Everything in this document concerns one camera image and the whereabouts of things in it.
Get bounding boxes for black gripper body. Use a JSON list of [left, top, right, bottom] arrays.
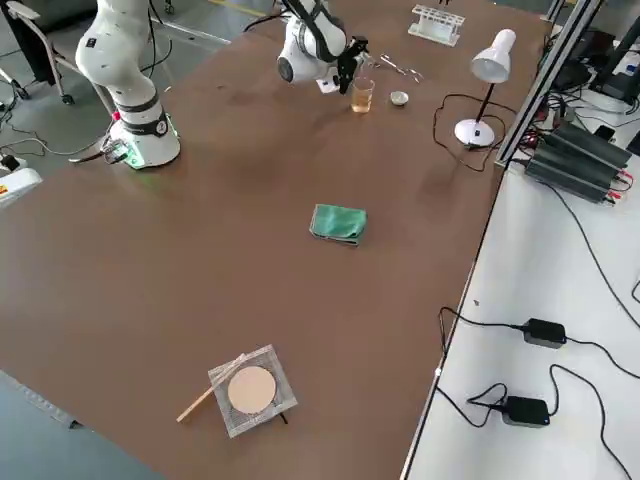
[[336, 59, 359, 97]]

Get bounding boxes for glass beaker with yellow liquid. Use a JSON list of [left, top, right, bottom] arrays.
[[350, 77, 376, 114]]

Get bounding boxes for metal crucible tongs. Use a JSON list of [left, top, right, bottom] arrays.
[[378, 52, 425, 84]]

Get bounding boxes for white test tube rack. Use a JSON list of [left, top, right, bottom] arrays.
[[407, 4, 467, 48]]

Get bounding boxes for white desk lamp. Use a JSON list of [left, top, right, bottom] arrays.
[[453, 28, 518, 148]]

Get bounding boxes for green folded cloth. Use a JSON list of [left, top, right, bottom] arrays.
[[309, 202, 369, 249]]

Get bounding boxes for black power supply unit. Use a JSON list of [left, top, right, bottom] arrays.
[[523, 119, 635, 205]]

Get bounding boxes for black office chair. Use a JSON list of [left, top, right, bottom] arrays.
[[0, 0, 77, 107]]

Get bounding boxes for black power adapter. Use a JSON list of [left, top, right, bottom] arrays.
[[523, 317, 568, 349], [500, 395, 552, 429]]

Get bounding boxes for white machine housing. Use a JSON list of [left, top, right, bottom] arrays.
[[0, 167, 50, 211]]

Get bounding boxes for thin wooden stick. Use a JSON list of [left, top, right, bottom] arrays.
[[175, 353, 250, 424]]

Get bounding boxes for black lamp cable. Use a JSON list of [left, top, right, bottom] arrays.
[[432, 93, 509, 174]]

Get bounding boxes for aluminium frame post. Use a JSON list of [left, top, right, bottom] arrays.
[[493, 0, 604, 167]]

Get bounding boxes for black adapter cable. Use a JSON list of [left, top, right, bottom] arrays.
[[467, 363, 640, 480], [438, 305, 640, 377]]

